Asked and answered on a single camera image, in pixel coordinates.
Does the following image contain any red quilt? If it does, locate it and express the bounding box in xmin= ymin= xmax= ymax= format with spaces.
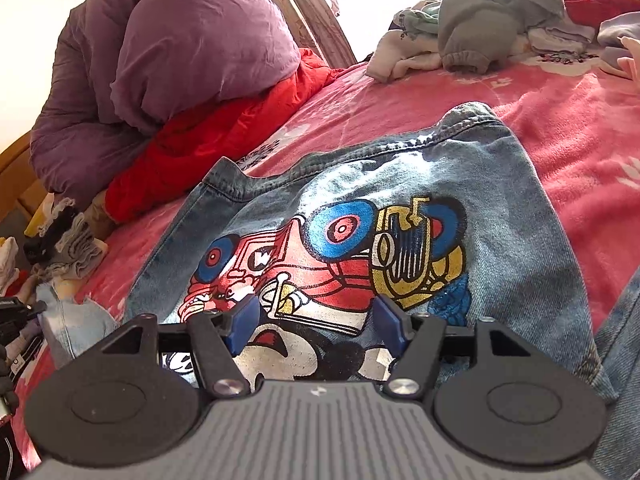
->
xmin=105 ymin=47 xmax=347 ymax=224

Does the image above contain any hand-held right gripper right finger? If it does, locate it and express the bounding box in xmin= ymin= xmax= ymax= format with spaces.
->
xmin=372 ymin=293 xmax=533 ymax=402

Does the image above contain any pink floral blanket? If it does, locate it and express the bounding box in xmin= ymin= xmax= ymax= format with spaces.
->
xmin=10 ymin=25 xmax=640 ymax=466

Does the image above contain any red pillow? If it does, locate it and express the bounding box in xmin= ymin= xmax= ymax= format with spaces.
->
xmin=555 ymin=0 xmax=640 ymax=29

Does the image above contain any light green garment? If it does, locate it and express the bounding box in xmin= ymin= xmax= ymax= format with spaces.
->
xmin=395 ymin=0 xmax=442 ymax=37

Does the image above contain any brown curtain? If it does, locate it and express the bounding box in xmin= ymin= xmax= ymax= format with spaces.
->
xmin=190 ymin=0 xmax=359 ymax=69

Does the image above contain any grey sweatshirt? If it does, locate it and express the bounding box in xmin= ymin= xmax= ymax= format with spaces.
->
xmin=437 ymin=0 xmax=569 ymax=73

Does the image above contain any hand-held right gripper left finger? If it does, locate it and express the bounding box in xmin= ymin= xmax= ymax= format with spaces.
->
xmin=100 ymin=293 xmax=262 ymax=399

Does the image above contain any wooden headboard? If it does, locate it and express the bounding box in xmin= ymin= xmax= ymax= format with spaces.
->
xmin=0 ymin=132 xmax=57 ymax=222

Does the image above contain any printed denim jacket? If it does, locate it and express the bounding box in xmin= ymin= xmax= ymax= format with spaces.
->
xmin=35 ymin=102 xmax=640 ymax=480

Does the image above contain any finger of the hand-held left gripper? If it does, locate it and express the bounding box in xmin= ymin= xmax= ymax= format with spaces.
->
xmin=0 ymin=296 xmax=48 ymax=322

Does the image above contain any grey folded garment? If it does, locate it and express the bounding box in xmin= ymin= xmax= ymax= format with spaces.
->
xmin=52 ymin=215 xmax=103 ymax=280

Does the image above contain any black knit garment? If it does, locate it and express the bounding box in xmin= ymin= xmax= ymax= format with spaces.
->
xmin=24 ymin=199 xmax=78 ymax=263

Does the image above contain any lilac garment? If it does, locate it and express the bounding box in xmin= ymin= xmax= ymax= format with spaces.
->
xmin=597 ymin=10 xmax=640 ymax=61

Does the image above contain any purple duvet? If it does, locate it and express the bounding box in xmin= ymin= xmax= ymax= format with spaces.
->
xmin=30 ymin=0 xmax=302 ymax=211

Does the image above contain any striped white garment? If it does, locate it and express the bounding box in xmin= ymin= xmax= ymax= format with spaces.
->
xmin=515 ymin=25 xmax=599 ymax=57

